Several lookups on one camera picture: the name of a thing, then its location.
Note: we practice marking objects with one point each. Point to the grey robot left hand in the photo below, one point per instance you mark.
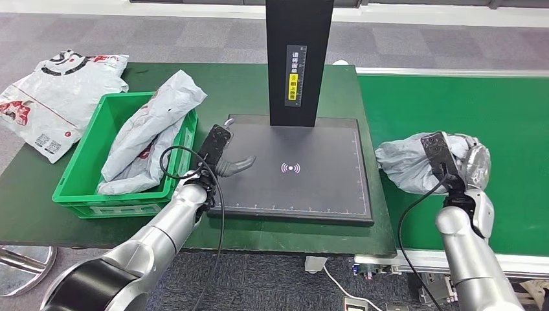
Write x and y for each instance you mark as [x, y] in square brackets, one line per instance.
[214, 146]

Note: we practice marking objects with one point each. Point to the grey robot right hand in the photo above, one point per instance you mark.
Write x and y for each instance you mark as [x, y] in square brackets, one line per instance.
[441, 159]

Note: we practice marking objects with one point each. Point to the grey parcel bag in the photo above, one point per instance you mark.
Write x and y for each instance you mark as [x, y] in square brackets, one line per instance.
[171, 103]
[141, 171]
[403, 167]

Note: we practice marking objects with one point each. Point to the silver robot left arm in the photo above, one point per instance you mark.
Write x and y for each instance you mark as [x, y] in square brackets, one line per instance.
[154, 240]

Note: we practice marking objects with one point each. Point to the green conveyor belt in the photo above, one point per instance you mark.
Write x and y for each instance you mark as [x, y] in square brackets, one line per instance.
[472, 111]

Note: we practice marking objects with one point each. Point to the black inbound scanner machine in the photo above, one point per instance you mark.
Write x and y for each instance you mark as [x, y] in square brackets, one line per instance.
[300, 180]

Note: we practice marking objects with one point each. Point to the grey floor socket box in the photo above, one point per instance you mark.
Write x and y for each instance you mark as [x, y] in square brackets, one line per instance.
[396, 307]

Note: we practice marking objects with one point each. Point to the black and yellow ruler label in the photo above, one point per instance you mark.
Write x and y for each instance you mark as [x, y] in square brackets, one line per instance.
[296, 68]

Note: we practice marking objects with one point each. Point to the green plastic crate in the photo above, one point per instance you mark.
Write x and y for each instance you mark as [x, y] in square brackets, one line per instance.
[90, 163]

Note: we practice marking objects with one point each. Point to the small white round object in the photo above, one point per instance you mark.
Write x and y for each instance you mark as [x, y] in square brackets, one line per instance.
[340, 62]

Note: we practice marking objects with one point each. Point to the white table foot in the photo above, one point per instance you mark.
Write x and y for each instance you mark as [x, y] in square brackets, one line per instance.
[315, 264]

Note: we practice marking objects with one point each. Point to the beige crumpled bag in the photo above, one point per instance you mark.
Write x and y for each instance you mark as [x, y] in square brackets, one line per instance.
[538, 289]

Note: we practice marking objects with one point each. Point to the large white printed mailer bag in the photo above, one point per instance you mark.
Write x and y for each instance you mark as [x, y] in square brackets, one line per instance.
[56, 103]

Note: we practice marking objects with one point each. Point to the white floor power socket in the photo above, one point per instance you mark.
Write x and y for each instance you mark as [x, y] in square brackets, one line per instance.
[355, 305]

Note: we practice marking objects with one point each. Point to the chrome round stool base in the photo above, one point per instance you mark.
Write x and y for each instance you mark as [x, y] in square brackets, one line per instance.
[23, 270]

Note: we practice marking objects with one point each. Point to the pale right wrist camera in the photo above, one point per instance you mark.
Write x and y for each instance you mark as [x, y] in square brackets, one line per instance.
[482, 210]

